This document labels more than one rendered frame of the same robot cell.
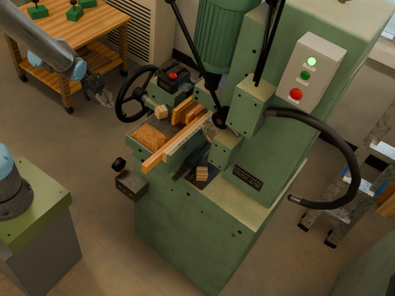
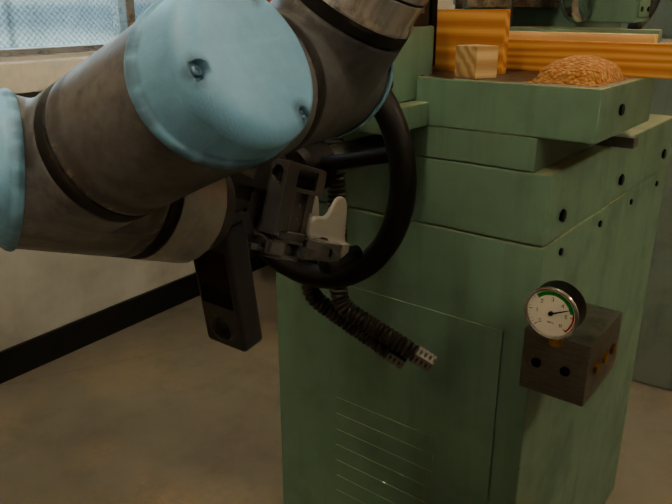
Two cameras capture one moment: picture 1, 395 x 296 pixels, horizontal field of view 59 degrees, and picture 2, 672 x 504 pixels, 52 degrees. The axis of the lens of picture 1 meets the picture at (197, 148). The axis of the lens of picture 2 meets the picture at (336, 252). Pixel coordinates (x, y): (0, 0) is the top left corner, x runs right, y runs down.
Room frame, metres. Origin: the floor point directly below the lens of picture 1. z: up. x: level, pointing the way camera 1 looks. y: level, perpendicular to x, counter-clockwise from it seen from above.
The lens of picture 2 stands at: (0.96, 1.05, 0.98)
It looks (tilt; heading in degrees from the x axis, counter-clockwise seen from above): 20 degrees down; 281
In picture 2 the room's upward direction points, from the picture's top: straight up
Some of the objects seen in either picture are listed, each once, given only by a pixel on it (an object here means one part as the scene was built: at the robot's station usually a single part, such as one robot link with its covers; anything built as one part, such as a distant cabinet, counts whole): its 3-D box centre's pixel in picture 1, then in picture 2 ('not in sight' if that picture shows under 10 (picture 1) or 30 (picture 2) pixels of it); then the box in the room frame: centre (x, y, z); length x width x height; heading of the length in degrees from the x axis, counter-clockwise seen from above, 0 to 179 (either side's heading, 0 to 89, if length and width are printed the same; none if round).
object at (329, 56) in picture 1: (308, 74); not in sight; (0.71, -0.22, 1.40); 0.10 x 0.06 x 0.16; 63
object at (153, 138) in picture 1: (150, 134); (580, 67); (0.83, 0.18, 0.91); 0.12 x 0.09 x 0.03; 63
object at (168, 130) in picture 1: (186, 107); (395, 92); (1.06, 0.08, 0.87); 0.61 x 0.30 x 0.06; 153
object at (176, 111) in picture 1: (190, 104); (434, 39); (1.01, 0.06, 0.94); 0.21 x 0.01 x 0.08; 153
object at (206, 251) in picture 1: (206, 206); (469, 364); (0.93, -0.11, 0.36); 0.58 x 0.45 x 0.71; 63
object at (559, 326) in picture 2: (119, 166); (555, 315); (0.85, 0.31, 0.65); 0.06 x 0.04 x 0.08; 153
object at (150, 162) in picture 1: (198, 121); (479, 53); (0.95, 0.02, 0.92); 0.62 x 0.02 x 0.04; 153
